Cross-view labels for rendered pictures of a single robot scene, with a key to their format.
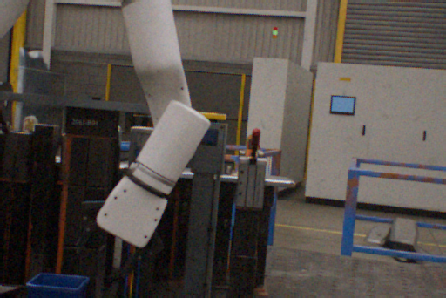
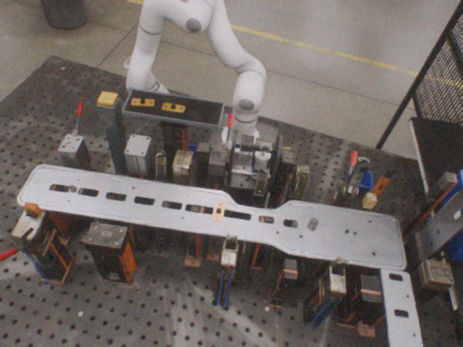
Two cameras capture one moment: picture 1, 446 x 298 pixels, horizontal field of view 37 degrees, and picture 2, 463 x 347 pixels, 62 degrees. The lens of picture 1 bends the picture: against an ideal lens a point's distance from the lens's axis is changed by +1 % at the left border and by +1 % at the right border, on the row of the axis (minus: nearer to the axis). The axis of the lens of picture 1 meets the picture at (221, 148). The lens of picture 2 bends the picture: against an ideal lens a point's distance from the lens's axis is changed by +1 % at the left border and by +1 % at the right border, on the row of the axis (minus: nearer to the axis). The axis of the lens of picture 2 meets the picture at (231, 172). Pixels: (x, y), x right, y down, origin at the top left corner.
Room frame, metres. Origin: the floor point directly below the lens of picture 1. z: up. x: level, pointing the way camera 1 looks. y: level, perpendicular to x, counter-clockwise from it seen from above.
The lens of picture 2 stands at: (2.54, 0.52, 2.17)
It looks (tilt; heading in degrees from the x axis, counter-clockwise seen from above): 52 degrees down; 179
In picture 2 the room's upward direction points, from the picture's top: 8 degrees clockwise
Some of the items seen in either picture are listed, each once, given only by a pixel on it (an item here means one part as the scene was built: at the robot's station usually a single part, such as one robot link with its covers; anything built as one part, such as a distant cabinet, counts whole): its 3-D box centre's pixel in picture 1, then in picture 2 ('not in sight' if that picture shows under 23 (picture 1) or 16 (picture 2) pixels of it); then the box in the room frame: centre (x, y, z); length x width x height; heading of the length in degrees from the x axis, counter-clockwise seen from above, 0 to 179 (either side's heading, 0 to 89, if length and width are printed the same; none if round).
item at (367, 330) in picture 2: not in sight; (379, 309); (2.03, 1.12, 0.84); 0.11 x 0.06 x 0.29; 178
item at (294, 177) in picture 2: not in sight; (292, 198); (1.62, 0.80, 0.88); 0.11 x 0.09 x 0.37; 178
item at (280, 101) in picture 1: (280, 114); not in sight; (10.67, -0.90, 1.22); 2.40 x 0.54 x 2.45; 164
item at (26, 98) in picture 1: (94, 104); (174, 108); (1.47, 0.29, 1.16); 0.37 x 0.14 x 0.02; 88
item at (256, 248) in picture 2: not in sight; (261, 239); (1.81, 0.68, 0.84); 0.12 x 0.05 x 0.29; 178
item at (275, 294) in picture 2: not in sight; (283, 285); (1.99, 0.77, 0.84); 0.11 x 0.08 x 0.29; 178
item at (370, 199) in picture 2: not in sight; (354, 222); (1.70, 1.05, 0.88); 0.04 x 0.04 x 0.36; 88
